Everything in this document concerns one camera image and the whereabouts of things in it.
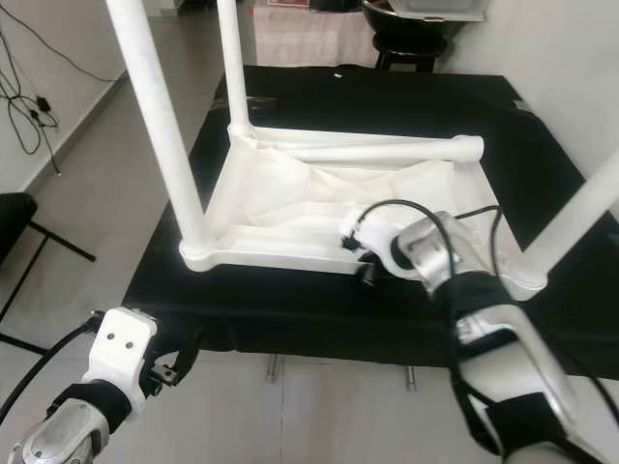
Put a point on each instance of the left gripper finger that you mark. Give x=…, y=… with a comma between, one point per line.
x=186, y=353

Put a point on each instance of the black tablecloth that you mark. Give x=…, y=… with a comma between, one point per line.
x=397, y=97

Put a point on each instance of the glossy dark tape strip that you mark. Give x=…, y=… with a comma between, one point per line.
x=251, y=103

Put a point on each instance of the grey tape piece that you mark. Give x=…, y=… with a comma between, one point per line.
x=522, y=106

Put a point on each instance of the pale checkered towel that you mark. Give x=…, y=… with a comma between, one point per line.
x=300, y=39

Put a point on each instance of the clear plastic storage box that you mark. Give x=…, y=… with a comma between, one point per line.
x=440, y=8

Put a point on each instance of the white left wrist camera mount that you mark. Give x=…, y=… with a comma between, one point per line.
x=121, y=348

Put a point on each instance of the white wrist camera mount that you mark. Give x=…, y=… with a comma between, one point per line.
x=121, y=348
x=356, y=227

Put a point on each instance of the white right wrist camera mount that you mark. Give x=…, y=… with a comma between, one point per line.
x=356, y=227

